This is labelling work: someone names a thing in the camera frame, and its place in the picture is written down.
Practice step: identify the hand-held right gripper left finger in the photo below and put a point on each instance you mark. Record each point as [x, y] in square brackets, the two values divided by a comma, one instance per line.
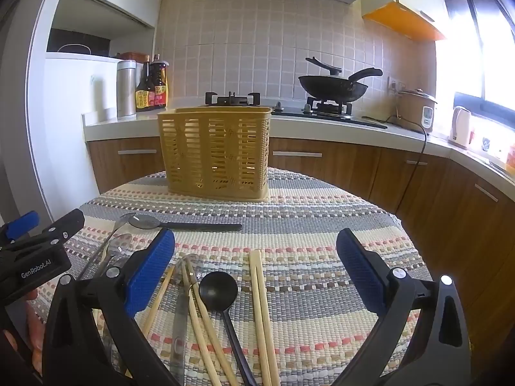
[151, 273]

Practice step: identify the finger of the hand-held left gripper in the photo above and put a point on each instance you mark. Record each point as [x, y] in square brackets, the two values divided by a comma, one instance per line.
[24, 224]
[60, 225]

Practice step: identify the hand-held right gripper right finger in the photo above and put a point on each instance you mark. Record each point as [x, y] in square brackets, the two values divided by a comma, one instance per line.
[360, 277]

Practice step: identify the wooden chopstick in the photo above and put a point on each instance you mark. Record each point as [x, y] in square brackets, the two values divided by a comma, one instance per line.
[213, 331]
[197, 329]
[161, 291]
[257, 309]
[268, 309]

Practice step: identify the thin metal spoon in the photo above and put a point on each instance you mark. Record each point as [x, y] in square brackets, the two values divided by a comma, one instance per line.
[102, 245]

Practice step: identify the metal utensil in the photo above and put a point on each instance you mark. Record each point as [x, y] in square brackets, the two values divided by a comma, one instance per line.
[178, 329]

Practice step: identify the black plastic spoon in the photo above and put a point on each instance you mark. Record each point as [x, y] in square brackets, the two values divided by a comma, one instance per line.
[219, 289]

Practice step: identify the yellow plastic utensil basket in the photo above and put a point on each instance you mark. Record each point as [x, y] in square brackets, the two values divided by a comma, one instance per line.
[213, 152]

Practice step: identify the person's left hand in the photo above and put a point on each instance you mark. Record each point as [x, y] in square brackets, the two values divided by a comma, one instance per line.
[34, 329]

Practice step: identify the striped woven table mat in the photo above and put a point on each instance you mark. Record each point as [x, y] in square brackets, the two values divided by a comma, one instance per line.
[301, 217]

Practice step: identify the wooden kitchen counter cabinet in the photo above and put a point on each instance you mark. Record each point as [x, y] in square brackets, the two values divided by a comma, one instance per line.
[346, 165]

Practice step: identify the steel thermos canister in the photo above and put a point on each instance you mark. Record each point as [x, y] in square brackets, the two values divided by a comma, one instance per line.
[126, 88]

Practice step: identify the dark soy sauce bottle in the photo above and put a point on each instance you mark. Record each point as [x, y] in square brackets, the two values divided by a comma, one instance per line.
[143, 94]

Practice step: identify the large red label sauce bottle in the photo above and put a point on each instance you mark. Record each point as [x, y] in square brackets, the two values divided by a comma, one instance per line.
[160, 88]

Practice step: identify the beige rice cooker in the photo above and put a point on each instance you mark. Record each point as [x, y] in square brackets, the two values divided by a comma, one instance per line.
[414, 110]

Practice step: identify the black gas stove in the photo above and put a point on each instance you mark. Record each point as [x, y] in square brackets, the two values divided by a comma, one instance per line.
[289, 112]

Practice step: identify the white electric kettle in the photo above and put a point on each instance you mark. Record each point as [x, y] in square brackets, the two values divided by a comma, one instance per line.
[460, 128]

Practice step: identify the red-brown box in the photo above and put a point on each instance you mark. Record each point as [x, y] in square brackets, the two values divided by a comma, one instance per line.
[132, 56]

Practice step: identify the black appliance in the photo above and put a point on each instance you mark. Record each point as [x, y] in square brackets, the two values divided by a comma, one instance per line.
[80, 38]

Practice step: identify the black wok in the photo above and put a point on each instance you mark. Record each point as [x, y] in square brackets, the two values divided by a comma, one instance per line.
[334, 88]

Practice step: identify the window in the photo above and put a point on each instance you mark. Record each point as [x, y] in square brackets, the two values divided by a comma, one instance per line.
[466, 40]

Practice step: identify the white wall socket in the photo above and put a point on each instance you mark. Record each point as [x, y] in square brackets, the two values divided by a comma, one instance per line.
[391, 83]

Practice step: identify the orange wall cabinet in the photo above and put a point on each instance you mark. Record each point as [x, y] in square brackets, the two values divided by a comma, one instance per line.
[402, 20]

